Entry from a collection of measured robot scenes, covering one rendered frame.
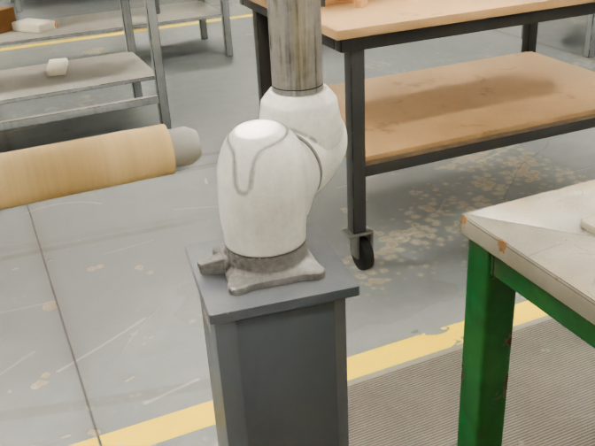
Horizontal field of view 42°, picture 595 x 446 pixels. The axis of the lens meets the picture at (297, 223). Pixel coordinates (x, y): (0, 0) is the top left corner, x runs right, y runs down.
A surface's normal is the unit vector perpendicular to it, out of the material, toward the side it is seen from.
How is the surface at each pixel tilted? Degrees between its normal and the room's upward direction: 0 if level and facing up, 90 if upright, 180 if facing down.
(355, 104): 90
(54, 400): 0
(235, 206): 87
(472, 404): 90
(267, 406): 90
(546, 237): 0
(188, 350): 0
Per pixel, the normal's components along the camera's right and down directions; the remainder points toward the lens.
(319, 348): 0.28, 0.42
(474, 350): -0.91, 0.22
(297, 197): 0.76, 0.23
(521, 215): -0.05, -0.89
